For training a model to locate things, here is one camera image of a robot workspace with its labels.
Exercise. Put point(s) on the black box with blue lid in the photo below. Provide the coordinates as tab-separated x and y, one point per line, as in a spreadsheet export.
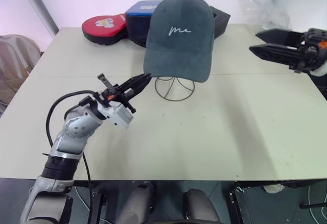
138	20

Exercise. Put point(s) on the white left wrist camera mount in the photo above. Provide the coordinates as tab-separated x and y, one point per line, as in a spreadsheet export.
120	115

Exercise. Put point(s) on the white shoe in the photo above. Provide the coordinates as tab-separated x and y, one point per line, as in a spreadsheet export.
273	188

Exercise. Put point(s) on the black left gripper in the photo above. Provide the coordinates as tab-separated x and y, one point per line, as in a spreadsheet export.
115	93

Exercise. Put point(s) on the black table frame bracket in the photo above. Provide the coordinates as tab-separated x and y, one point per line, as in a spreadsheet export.
255	203
98	206

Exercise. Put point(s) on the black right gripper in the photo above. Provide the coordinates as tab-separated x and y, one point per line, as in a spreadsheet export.
315	48

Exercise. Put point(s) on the open black box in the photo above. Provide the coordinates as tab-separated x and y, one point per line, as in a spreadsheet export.
219	20

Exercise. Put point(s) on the red padded case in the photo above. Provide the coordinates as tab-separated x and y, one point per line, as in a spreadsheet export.
102	28

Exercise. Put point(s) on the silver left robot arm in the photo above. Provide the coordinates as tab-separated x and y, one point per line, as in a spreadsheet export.
74	129

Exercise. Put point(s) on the dark green baseball cap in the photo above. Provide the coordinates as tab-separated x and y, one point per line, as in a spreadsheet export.
178	53

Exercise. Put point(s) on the clear plastic bag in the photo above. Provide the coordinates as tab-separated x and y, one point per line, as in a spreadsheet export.
265	7

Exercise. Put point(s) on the beige fabric chair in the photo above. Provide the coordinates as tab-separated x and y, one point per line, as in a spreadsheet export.
15	60

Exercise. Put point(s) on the dark rounded shape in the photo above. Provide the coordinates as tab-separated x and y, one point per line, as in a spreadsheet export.
136	203
199	206

